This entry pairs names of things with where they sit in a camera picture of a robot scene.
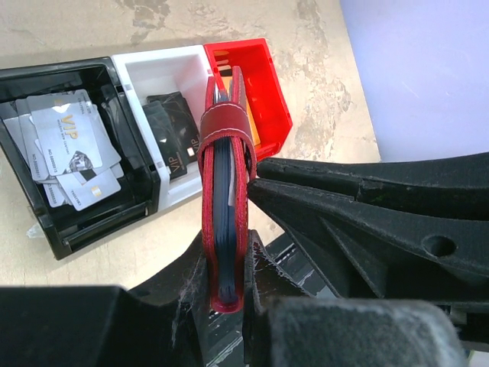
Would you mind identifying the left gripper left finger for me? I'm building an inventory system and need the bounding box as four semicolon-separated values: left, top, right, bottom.
1;236;209;366

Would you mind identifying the white plastic bin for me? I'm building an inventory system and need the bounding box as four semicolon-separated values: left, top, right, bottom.
112;45;211;210

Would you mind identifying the red plastic bin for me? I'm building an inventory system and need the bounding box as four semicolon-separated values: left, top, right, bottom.
204;38;293;161

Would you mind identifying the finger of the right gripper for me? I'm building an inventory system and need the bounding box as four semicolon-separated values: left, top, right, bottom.
257;153;488;221
248;179;488;298

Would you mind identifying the black plastic bin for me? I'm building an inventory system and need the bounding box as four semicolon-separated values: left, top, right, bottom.
1;57;161;259

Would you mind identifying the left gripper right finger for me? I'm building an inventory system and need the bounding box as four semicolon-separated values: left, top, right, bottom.
242;230;468;366

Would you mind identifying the black cards pile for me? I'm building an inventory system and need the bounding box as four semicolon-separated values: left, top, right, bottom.
143;92;199;180

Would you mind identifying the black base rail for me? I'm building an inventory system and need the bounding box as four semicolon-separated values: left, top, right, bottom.
207;234;332;366

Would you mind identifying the silver cards pile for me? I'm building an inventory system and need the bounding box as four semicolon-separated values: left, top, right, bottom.
1;89;124;211

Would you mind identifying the red leather card holder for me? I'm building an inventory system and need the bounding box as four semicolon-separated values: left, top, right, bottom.
198;67;257;313

